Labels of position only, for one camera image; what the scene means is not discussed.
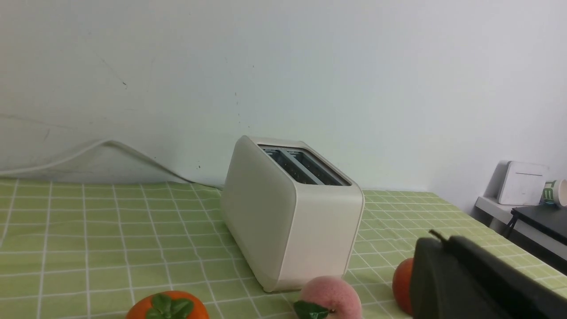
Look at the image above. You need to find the white toaster power cord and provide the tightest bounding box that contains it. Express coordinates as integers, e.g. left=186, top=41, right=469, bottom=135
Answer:
left=0, top=139, right=224, bottom=190

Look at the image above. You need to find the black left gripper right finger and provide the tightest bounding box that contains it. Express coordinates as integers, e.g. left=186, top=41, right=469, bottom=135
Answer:
left=448, top=236, right=566, bottom=319

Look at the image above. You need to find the pink peach with leaf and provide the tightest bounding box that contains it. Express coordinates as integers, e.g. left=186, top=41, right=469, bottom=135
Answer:
left=292, top=276, right=362, bottom=319

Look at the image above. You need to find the white two-slot toaster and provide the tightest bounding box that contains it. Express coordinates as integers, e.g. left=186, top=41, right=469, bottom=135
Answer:
left=220, top=136, right=365, bottom=293

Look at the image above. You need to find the white shelf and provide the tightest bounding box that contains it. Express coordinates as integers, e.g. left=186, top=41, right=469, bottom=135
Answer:
left=475, top=196, right=567, bottom=261

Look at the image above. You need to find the green checkered tablecloth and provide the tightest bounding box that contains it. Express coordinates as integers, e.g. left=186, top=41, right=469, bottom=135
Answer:
left=0, top=179, right=567, bottom=319

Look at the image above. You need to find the black side table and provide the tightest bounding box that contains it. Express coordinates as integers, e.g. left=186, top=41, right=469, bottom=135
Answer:
left=502, top=204, right=567, bottom=245

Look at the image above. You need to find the red apple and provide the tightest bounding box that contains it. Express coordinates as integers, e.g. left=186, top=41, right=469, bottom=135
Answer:
left=392, top=258, right=414, bottom=316

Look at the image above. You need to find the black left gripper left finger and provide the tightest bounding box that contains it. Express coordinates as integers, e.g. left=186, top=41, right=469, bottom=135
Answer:
left=410, top=230, right=510, bottom=319

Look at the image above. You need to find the paper cup green print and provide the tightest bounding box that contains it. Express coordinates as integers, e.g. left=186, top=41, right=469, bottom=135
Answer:
left=541, top=179, right=567, bottom=207

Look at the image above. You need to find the white box device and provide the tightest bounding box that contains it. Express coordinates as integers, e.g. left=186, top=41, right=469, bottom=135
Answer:
left=497, top=161, right=549, bottom=206

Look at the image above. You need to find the orange persimmon with green leaf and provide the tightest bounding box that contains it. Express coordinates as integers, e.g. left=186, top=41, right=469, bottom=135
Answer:
left=126, top=291, right=210, bottom=319

